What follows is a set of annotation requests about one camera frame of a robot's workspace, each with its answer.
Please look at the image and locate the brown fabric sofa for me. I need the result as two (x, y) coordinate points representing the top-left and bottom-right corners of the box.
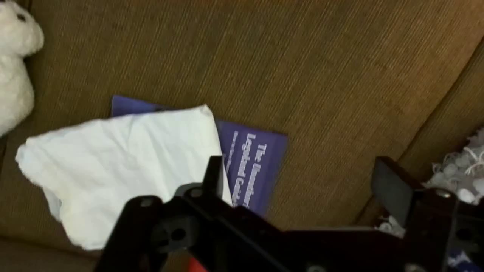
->
(0, 0), (484, 272)

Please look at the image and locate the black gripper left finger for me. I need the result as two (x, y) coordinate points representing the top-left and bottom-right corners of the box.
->
(95, 156), (304, 272)

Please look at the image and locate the white towel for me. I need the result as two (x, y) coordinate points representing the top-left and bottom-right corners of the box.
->
(14, 103), (234, 253)

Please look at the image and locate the purple book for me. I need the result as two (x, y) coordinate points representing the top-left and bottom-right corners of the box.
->
(110, 94), (290, 218)

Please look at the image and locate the white plush toy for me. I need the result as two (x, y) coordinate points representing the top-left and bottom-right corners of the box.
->
(0, 0), (45, 138)

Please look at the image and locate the fringed cream blue patterned pillow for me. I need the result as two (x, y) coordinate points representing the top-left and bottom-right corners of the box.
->
(377, 126), (484, 272)

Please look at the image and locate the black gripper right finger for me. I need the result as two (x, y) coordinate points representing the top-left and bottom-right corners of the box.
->
(372, 156), (484, 272)

